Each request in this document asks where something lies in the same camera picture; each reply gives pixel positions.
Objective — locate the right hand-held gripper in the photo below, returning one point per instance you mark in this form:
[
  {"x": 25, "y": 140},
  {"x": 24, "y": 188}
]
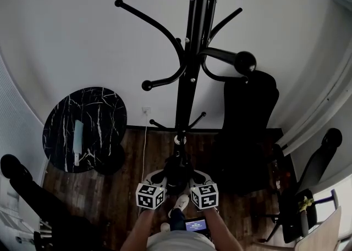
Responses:
[{"x": 206, "y": 196}]

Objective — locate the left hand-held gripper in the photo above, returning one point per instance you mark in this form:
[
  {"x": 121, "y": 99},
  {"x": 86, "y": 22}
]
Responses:
[{"x": 149, "y": 196}]

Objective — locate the dark cap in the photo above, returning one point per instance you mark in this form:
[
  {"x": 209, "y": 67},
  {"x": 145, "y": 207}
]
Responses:
[{"x": 176, "y": 174}]

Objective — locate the black metal coat rack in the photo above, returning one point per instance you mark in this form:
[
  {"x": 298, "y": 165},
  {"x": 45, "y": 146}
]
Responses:
[{"x": 187, "y": 93}]

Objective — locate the person's right forearm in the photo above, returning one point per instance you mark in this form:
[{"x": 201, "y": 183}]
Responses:
[{"x": 222, "y": 230}]

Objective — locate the person's left forearm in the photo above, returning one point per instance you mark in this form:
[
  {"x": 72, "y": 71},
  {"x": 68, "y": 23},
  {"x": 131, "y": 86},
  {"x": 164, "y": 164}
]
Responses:
[{"x": 140, "y": 230}]

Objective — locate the person's white right shoe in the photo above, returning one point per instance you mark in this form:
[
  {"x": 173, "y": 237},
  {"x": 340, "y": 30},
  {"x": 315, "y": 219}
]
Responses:
[{"x": 180, "y": 203}]

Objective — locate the person's white shoe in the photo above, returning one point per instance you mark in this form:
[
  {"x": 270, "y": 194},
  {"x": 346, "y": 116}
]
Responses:
[
  {"x": 180, "y": 203},
  {"x": 165, "y": 226}
]

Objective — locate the person's dark trouser leg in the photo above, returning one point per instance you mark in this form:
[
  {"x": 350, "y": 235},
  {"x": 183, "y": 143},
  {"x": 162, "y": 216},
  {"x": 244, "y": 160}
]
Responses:
[{"x": 177, "y": 219}]

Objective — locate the small black lit screen device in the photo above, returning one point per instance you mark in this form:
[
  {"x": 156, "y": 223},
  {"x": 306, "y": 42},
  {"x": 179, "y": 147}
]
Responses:
[{"x": 196, "y": 225}]

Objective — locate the person's white left shoe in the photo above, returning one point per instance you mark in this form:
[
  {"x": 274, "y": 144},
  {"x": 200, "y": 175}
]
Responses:
[{"x": 165, "y": 226}]

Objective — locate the person's white shirt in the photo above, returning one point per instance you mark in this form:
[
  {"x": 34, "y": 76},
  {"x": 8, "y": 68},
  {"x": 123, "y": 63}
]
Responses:
[{"x": 178, "y": 241}]

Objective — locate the black high-back office chair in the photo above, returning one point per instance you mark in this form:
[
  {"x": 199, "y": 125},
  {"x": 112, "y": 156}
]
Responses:
[{"x": 247, "y": 120}]

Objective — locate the black marble round table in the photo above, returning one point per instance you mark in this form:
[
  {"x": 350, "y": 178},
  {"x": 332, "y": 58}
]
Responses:
[{"x": 90, "y": 107}]

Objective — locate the yellow green small object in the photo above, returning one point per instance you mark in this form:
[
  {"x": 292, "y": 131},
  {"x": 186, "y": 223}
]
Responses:
[{"x": 305, "y": 203}]

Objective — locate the dark grey office chair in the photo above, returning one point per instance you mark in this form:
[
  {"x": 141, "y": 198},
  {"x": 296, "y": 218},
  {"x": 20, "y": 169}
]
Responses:
[{"x": 316, "y": 170}]

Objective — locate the black office chair with headrest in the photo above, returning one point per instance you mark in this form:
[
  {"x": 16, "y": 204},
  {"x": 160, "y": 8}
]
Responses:
[{"x": 41, "y": 203}]

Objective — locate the light wooden chair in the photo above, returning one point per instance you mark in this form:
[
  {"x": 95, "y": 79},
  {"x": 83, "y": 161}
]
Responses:
[{"x": 324, "y": 233}]

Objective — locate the dark framed window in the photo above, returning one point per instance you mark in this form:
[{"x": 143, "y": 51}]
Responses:
[{"x": 341, "y": 203}]

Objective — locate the white desk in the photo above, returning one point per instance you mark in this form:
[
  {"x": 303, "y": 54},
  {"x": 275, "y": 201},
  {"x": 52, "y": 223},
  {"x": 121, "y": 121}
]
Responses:
[{"x": 11, "y": 217}]

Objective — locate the white window blinds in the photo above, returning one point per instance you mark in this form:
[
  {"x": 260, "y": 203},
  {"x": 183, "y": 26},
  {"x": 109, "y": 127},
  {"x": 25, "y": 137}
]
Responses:
[{"x": 16, "y": 120}]

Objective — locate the white wall outlet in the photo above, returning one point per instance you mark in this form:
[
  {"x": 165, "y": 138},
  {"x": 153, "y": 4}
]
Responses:
[{"x": 146, "y": 110}]

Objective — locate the white wall pipes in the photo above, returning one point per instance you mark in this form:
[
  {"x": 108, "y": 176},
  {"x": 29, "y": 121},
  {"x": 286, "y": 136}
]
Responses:
[{"x": 316, "y": 107}]

